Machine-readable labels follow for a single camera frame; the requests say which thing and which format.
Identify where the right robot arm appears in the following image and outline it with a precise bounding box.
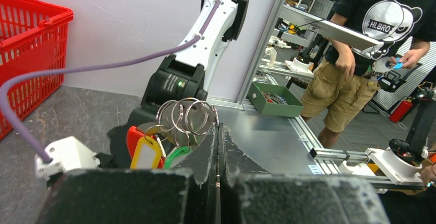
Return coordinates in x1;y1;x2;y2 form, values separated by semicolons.
107;0;249;168

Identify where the red fire extinguisher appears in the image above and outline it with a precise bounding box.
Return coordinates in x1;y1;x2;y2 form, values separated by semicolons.
389;97;413;123

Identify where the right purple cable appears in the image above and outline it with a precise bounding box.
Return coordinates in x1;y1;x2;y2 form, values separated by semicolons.
0;0;243;164

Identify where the green tray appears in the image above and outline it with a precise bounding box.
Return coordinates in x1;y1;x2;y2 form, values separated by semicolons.
247;82;304;118

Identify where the grey laptop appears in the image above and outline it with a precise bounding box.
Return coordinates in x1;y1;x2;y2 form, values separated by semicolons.
304;18;379;50

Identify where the keyring bunch with tags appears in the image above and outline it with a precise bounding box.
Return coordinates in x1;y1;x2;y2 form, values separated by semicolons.
126;98;219;170

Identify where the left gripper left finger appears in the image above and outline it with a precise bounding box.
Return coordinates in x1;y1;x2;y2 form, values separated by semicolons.
36;126;218;223

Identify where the red plastic basket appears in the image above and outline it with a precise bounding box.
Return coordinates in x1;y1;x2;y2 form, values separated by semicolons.
1;0;74;120

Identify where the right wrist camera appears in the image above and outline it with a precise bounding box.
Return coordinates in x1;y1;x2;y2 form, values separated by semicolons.
34;136;100;181

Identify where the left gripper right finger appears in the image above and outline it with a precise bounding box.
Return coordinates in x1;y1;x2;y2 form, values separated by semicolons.
220;125;389;223

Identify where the person in black shirt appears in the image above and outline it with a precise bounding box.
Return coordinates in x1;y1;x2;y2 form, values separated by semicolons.
299;0;436;150

